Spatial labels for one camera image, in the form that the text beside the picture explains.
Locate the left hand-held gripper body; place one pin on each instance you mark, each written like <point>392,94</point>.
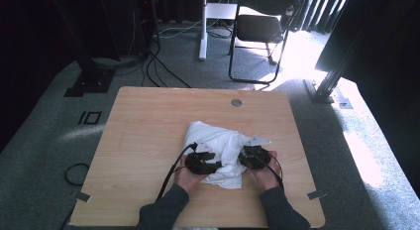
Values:
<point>196,162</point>

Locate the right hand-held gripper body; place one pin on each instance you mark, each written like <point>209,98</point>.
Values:
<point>256,155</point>

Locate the white skirt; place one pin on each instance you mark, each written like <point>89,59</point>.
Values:
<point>219,147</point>

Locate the person's left hand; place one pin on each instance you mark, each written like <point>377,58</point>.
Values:
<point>186,178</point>

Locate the person's right hand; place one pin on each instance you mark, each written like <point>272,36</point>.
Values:
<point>267,177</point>

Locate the round grey table grommet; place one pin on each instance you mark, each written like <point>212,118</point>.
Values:
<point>236,102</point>

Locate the grey tape strip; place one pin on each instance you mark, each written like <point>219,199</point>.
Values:
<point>83,197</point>
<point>317,194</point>

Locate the black folding chair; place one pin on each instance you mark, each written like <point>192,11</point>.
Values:
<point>259,28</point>

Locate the dark pleated curtain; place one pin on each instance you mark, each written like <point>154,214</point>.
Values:
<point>317,12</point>

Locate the black aluminium frame post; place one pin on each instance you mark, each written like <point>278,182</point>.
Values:
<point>325,91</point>

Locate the grey metal floor bracket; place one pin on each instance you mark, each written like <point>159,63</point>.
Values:
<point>344,102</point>

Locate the white desk frame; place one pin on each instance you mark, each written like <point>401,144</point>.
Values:
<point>203,41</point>

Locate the black stand with base plate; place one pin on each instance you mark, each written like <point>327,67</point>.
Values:
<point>92,83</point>

